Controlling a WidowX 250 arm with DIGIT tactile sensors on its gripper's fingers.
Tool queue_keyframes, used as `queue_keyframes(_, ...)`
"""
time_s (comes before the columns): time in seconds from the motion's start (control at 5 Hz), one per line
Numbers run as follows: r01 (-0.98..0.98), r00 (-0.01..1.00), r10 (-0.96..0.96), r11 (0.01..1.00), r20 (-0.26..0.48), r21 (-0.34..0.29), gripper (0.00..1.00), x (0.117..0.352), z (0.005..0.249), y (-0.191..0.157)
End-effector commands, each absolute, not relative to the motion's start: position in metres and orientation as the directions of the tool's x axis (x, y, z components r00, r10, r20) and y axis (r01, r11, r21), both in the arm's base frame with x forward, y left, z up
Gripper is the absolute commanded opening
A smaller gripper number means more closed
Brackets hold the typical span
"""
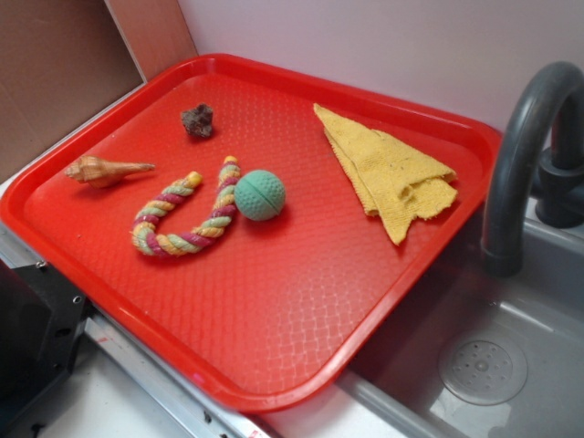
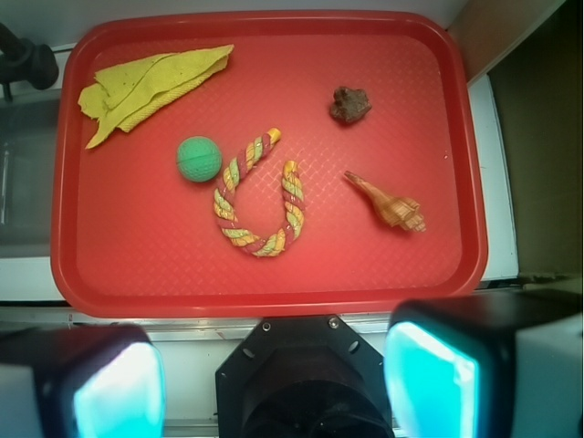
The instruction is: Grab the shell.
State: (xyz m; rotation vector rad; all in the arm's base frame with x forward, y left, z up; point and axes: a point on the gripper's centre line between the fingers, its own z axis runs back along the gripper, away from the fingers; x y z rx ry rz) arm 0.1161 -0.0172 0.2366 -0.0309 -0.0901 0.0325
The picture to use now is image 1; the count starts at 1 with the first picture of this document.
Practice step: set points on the yellow folded cloth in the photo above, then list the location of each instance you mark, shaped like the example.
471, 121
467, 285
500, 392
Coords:
392, 180

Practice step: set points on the dark brown rock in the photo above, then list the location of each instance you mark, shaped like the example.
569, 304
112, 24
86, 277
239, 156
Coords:
198, 122

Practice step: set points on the round sink drain strainer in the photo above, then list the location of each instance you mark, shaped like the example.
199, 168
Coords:
482, 371

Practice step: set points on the multicolour twisted rope toy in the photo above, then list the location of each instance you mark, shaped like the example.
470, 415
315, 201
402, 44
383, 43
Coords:
144, 235

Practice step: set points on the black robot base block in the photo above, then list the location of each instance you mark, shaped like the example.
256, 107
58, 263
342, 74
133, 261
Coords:
41, 320

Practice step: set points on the green dimpled rubber ball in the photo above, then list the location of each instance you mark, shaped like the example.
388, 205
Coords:
260, 195

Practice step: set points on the orange spiral seashell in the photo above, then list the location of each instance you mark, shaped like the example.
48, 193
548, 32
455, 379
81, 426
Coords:
102, 173

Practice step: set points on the grey plastic sink basin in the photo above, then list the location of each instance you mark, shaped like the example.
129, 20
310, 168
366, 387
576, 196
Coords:
540, 310

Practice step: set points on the grey curved faucet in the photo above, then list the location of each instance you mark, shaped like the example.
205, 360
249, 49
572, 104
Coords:
541, 156

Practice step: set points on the silver metal rail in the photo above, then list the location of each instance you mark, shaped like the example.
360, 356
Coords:
103, 383

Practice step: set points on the red plastic tray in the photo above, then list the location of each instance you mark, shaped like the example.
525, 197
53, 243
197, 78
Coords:
273, 311

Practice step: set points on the brown cardboard panel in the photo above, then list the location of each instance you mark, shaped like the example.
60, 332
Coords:
64, 62

